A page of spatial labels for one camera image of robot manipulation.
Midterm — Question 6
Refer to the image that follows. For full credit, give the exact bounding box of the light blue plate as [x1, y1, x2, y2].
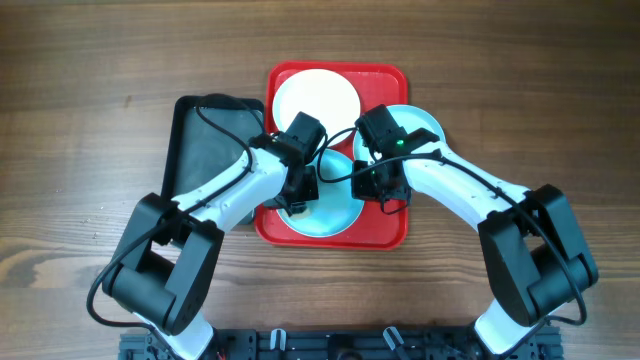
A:
[277, 149, 364, 238]
[353, 104, 446, 164]

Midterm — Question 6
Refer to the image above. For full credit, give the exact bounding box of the green and yellow sponge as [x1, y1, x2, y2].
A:
[290, 208, 311, 221]

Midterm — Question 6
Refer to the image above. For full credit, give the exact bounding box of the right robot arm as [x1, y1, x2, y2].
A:
[352, 105, 599, 359]

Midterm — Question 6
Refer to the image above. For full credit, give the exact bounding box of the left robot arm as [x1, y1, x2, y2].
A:
[90, 113, 326, 359]

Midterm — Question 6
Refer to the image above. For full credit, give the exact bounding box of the red plastic tray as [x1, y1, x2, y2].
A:
[254, 61, 409, 250]

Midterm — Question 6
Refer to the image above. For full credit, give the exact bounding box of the black rectangular tray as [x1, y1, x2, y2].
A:
[161, 94, 264, 202]

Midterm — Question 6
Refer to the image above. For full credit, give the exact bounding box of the white round plate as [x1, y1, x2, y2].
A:
[272, 69, 361, 138]

